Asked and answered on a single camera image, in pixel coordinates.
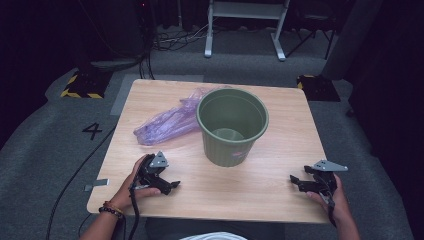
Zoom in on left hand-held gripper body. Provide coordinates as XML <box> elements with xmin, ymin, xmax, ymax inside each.
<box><xmin>134</xmin><ymin>150</ymin><xmax>171</xmax><ymax>188</ymax></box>

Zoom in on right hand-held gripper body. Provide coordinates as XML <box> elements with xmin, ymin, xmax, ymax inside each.
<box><xmin>303</xmin><ymin>159</ymin><xmax>349</xmax><ymax>197</ymax></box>

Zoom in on purple plastic bag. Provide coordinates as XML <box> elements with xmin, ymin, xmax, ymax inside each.
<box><xmin>133</xmin><ymin>85</ymin><xmax>234</xmax><ymax>146</ymax></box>

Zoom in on green plastic bucket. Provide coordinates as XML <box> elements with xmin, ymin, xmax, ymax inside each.
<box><xmin>195</xmin><ymin>87</ymin><xmax>270</xmax><ymax>168</ymax></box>

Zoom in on person's right hand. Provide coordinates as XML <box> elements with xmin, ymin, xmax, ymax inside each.
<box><xmin>306</xmin><ymin>174</ymin><xmax>353</xmax><ymax>228</ymax></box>

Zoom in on person's left hand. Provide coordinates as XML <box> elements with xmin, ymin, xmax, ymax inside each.
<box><xmin>108</xmin><ymin>154</ymin><xmax>162</xmax><ymax>212</ymax></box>

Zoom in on person's dark trousers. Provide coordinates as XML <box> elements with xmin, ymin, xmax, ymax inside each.
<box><xmin>144</xmin><ymin>217</ymin><xmax>286</xmax><ymax>240</ymax></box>

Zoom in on grey tape piece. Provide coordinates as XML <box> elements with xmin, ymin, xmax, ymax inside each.
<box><xmin>83</xmin><ymin>178</ymin><xmax>110</xmax><ymax>193</ymax></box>

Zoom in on person's white shirt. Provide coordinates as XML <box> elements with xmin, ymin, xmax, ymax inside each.
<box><xmin>179</xmin><ymin>231</ymin><xmax>248</xmax><ymax>240</ymax></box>

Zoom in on black yellow striped base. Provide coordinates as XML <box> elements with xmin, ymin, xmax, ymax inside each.
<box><xmin>296</xmin><ymin>74</ymin><xmax>342</xmax><ymax>103</ymax></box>
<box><xmin>60</xmin><ymin>68</ymin><xmax>113</xmax><ymax>100</ymax></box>

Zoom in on grey stand base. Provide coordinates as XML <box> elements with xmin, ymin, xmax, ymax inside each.
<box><xmin>89</xmin><ymin>58</ymin><xmax>144</xmax><ymax>73</ymax></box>

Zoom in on grey column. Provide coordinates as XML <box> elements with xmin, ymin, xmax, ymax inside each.
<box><xmin>320</xmin><ymin>0</ymin><xmax>384</xmax><ymax>81</ymax></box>

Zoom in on black folding stand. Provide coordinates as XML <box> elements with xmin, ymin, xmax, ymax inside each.
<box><xmin>284</xmin><ymin>11</ymin><xmax>338</xmax><ymax>61</ymax></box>

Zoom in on white metal stand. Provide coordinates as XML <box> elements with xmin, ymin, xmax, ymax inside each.
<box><xmin>203</xmin><ymin>0</ymin><xmax>291</xmax><ymax>62</ymax></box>

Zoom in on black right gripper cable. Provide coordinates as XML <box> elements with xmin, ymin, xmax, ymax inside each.
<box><xmin>319</xmin><ymin>173</ymin><xmax>338</xmax><ymax>229</ymax></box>

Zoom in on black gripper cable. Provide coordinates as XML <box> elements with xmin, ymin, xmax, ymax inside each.
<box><xmin>127</xmin><ymin>181</ymin><xmax>142</xmax><ymax>240</ymax></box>
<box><xmin>319</xmin><ymin>173</ymin><xmax>338</xmax><ymax>229</ymax></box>

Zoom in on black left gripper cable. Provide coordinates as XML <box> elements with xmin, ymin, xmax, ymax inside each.
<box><xmin>127</xmin><ymin>181</ymin><xmax>142</xmax><ymax>240</ymax></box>

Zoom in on orange cord bracelet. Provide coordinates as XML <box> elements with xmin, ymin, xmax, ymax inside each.
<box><xmin>102</xmin><ymin>200</ymin><xmax>125</xmax><ymax>215</ymax></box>

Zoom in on dark bead bracelet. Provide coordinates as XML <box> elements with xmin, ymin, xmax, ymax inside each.
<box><xmin>98</xmin><ymin>205</ymin><xmax>125</xmax><ymax>220</ymax></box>

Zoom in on black floor cable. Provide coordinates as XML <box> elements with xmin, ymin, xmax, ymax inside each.
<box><xmin>44</xmin><ymin>124</ymin><xmax>118</xmax><ymax>240</ymax></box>

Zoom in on black hanging cables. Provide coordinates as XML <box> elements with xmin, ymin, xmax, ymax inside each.
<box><xmin>136</xmin><ymin>0</ymin><xmax>156</xmax><ymax>81</ymax></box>

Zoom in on bundle of floor cables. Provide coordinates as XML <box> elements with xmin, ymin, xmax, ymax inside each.
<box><xmin>151</xmin><ymin>23</ymin><xmax>218</xmax><ymax>53</ymax></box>

